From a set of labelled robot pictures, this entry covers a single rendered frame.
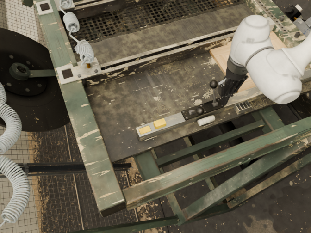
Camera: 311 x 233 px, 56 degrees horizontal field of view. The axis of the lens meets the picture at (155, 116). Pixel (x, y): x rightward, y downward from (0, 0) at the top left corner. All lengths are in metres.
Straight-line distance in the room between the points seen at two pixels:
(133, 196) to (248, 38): 0.69
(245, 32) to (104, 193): 0.73
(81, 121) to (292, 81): 0.81
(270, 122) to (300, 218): 1.31
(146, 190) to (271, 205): 1.73
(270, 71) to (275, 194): 1.90
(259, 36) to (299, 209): 1.91
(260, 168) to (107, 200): 1.06
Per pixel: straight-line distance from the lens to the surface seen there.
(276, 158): 1.84
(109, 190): 1.12
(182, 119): 1.32
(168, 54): 1.51
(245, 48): 0.97
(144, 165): 1.29
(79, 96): 1.33
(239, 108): 1.45
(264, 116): 1.52
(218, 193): 2.03
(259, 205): 2.79
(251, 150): 1.31
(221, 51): 1.65
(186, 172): 1.20
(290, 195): 2.68
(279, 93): 0.90
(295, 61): 0.92
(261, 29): 0.96
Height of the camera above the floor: 2.51
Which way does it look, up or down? 46 degrees down
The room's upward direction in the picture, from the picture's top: 83 degrees counter-clockwise
